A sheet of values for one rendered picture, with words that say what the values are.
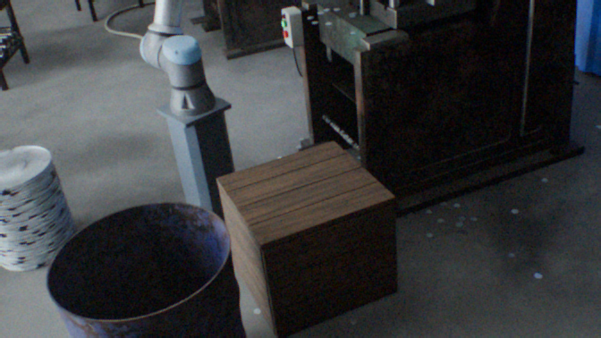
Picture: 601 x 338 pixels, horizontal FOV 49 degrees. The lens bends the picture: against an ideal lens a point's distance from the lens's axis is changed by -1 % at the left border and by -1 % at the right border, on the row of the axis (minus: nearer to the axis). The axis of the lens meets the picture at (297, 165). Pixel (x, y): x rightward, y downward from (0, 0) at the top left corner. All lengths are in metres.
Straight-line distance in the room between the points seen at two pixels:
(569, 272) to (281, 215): 0.91
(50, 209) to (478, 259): 1.43
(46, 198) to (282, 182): 0.85
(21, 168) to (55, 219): 0.21
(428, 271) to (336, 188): 0.44
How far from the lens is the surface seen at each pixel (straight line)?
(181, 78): 2.14
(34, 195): 2.33
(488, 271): 2.13
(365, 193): 1.84
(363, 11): 2.26
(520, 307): 2.02
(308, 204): 1.82
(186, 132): 2.18
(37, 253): 2.44
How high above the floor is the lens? 1.39
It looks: 31 degrees down
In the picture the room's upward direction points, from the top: 7 degrees counter-clockwise
